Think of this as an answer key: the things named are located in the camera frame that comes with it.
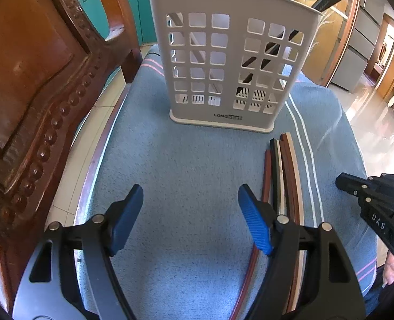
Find silver refrigerator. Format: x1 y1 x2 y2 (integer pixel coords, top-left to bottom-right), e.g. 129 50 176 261
330 0 386 93

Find blue striped towel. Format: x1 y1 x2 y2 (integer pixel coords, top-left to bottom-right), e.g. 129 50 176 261
73 45 380 320

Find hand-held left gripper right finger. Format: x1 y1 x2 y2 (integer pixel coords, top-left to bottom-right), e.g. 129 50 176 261
238 184 366 320

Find carved wooden chair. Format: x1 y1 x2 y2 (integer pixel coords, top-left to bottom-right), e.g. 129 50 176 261
0 0 165 311

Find teal lower kitchen cabinets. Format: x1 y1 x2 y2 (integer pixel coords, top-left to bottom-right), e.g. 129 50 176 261
68 0 158 46

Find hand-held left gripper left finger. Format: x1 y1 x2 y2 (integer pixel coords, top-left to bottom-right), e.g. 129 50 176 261
12 184 144 320

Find person's right hand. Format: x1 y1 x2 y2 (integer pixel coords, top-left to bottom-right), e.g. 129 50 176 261
384 250 394 286

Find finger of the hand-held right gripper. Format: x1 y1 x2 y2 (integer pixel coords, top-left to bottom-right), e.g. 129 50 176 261
359 196 394 238
335 172 382 198

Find wood framed glass sliding door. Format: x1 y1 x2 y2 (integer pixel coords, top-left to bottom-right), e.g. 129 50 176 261
290 0 365 88

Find white plastic laundry basket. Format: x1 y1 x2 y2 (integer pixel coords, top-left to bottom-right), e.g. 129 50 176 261
144 0 324 131

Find wooden doorway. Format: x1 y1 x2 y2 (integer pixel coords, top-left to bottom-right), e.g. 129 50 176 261
364 13 394 81

